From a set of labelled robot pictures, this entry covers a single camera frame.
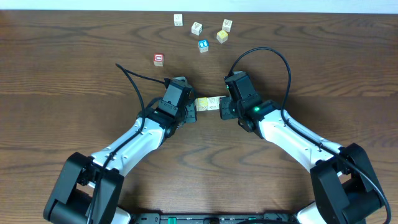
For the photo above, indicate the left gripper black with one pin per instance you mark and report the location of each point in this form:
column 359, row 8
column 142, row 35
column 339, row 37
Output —
column 189, row 110

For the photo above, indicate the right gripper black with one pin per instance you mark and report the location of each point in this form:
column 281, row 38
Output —
column 224, row 113

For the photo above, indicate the yellow block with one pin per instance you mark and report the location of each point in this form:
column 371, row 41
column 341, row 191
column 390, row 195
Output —
column 201, row 104

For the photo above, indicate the white block with pattern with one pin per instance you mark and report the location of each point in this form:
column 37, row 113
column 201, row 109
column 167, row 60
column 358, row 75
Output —
column 213, row 103

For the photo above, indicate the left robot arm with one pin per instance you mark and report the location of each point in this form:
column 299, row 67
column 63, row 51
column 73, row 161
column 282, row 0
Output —
column 88, row 187

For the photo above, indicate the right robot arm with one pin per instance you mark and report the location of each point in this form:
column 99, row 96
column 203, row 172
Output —
column 345, row 185

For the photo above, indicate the red letter block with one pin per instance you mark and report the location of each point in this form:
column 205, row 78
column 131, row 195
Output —
column 159, row 60

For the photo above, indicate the blue letter block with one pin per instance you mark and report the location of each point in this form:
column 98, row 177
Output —
column 203, row 46

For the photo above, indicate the yellow-top block near centre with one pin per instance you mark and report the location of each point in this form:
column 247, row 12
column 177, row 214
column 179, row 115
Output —
column 222, row 36

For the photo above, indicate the white block tilted top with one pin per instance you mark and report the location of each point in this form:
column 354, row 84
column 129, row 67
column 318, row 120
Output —
column 196, row 28

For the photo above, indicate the white patterned block top right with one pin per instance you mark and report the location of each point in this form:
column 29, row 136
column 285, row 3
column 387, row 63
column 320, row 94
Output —
column 227, row 25

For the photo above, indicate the white block top left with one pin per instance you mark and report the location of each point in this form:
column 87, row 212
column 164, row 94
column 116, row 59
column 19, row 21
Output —
column 178, row 19

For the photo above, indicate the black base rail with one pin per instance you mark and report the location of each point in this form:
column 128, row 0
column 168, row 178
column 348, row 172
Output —
column 156, row 218

